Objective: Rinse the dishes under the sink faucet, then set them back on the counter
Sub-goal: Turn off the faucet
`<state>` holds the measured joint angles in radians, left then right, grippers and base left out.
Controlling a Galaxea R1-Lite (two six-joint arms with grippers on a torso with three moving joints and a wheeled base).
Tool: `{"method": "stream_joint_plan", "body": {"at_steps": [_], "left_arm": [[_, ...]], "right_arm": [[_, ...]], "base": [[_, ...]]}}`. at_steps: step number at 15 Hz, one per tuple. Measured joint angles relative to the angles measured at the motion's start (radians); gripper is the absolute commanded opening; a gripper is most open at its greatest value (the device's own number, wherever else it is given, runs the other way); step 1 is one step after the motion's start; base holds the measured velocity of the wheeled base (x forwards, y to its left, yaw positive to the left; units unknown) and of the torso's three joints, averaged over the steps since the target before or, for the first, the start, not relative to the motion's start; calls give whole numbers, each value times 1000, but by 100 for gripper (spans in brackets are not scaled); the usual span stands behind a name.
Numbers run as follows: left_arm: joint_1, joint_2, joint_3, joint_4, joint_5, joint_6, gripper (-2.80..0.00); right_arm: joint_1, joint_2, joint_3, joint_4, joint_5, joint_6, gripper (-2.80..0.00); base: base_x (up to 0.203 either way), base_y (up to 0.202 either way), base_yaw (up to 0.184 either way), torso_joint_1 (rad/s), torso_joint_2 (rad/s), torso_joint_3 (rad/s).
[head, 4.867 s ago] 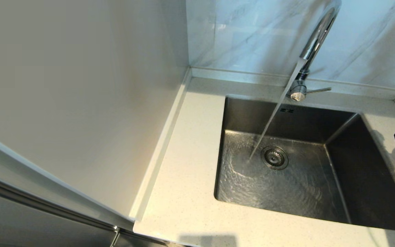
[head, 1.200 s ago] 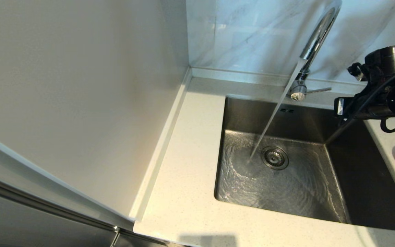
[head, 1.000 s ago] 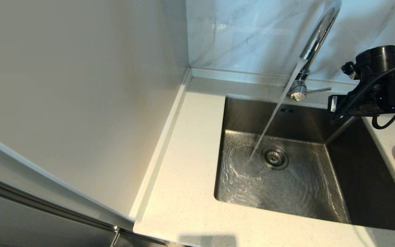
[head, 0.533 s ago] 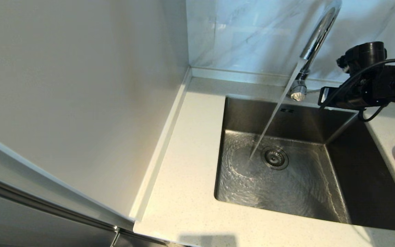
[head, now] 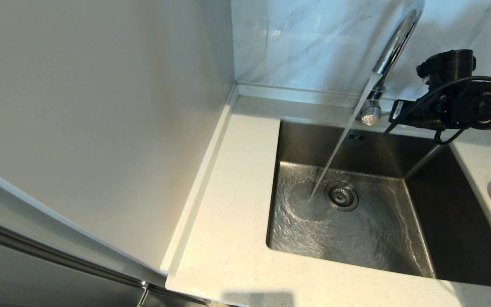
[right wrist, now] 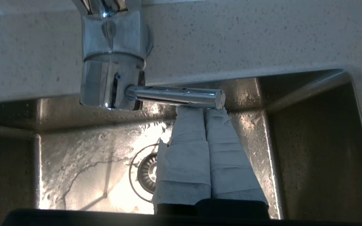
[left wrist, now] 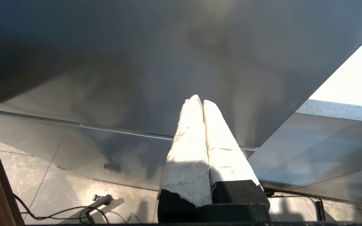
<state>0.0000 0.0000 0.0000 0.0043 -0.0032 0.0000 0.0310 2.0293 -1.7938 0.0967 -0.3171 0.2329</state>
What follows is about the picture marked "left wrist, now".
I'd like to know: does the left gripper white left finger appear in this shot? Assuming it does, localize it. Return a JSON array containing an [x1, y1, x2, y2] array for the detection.
[[157, 95, 213, 224]]

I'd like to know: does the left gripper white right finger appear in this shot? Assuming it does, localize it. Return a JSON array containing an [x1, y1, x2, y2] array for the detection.
[[202, 100, 271, 214]]

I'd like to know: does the grey cabinet door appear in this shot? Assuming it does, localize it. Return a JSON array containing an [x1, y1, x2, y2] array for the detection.
[[247, 112, 362, 205]]

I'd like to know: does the grey steel appliance front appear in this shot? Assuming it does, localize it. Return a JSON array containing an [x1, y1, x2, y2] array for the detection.
[[0, 0, 362, 192]]

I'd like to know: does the white cabinet side panel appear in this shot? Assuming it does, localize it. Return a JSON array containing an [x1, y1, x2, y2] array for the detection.
[[308, 25, 362, 109]]

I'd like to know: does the small metal floor bracket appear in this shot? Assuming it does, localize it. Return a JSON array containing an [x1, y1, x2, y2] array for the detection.
[[85, 194, 114, 224]]

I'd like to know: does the coiled black cable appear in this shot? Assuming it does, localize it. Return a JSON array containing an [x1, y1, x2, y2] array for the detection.
[[315, 198, 326, 222]]

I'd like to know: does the thin black floor cable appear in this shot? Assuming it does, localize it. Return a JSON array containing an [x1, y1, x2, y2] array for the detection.
[[13, 193, 110, 225]]

